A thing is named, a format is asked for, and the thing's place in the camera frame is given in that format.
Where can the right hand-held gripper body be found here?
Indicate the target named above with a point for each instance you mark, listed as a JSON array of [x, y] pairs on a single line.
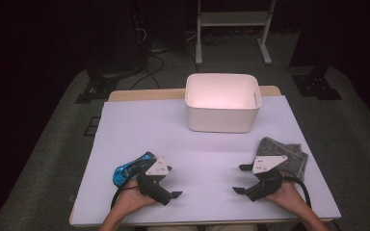
[[265, 163]]

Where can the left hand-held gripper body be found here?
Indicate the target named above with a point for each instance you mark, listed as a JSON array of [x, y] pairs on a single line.
[[155, 168]]

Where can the blue toy car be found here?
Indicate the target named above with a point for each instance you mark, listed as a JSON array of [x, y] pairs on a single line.
[[128, 170]]

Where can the grey fluffy cloth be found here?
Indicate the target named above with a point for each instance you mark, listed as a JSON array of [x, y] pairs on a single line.
[[294, 157]]

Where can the white plastic bin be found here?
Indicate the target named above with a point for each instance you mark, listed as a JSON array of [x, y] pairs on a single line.
[[221, 96]]

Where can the person's left hand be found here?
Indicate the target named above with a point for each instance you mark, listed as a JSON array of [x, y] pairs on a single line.
[[131, 199]]

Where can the person's right hand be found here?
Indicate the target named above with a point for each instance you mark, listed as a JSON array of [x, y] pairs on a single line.
[[289, 195]]

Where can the black stand base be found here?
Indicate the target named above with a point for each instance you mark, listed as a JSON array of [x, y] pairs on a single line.
[[99, 88], [318, 86]]

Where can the white metal stand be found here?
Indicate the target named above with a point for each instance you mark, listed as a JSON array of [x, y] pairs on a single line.
[[234, 19]]

